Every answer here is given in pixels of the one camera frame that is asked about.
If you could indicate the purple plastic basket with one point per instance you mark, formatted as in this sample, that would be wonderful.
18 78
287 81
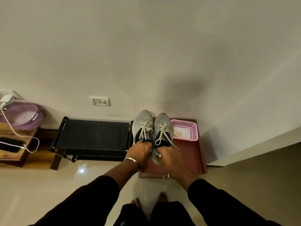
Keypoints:
21 116

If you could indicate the black shoe rack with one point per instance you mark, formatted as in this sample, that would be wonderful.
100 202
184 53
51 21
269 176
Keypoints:
94 131

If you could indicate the reddish-brown side table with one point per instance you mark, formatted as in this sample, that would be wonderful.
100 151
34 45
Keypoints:
190 152

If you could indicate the person's right hand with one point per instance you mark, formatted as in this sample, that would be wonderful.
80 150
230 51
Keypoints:
171 160

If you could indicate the white wall socket plate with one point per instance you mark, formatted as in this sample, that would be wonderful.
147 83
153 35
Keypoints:
16 94
100 101

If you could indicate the person's left hand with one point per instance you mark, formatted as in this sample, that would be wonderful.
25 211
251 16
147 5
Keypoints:
140 151

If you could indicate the grey sneaker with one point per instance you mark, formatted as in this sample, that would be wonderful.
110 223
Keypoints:
143 117
164 120

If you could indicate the brown wooden furniture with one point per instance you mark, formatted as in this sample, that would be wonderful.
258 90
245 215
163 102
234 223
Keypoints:
40 157

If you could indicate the stack of white wipes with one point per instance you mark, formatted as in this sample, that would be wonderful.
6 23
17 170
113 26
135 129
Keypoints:
185 132

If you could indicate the white wipe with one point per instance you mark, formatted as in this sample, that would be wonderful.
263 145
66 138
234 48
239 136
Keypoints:
178 134

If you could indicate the pink plastic basket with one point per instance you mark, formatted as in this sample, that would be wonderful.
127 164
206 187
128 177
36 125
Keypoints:
185 123

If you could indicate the person's right foot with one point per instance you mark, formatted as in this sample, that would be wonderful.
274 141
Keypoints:
162 197

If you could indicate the white charger plug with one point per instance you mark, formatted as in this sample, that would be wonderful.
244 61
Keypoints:
7 98

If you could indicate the person's foot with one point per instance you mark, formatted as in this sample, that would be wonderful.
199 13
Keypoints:
136 202
162 197

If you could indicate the black smartphone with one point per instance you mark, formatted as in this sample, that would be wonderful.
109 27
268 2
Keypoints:
10 144

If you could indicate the person's left foot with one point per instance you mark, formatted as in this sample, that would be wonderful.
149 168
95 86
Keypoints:
136 202

